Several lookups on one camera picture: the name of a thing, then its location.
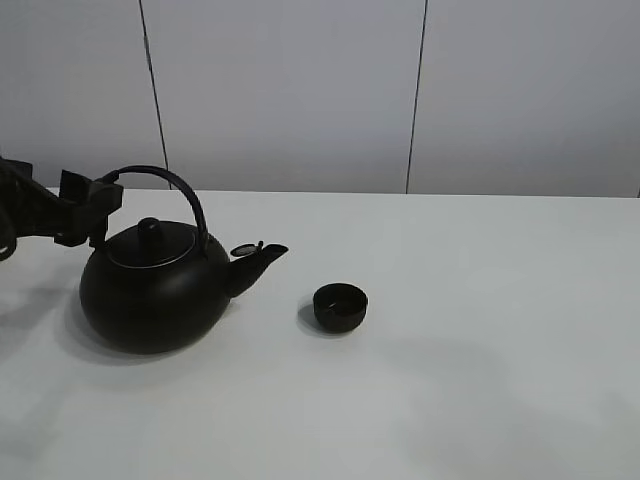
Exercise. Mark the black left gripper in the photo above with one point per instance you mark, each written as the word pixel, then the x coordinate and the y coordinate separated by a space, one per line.
pixel 78 215

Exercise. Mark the black round teapot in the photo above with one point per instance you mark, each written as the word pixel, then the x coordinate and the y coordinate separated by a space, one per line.
pixel 159 286

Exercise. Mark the small black teacup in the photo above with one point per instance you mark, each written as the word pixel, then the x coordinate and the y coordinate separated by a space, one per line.
pixel 339 308

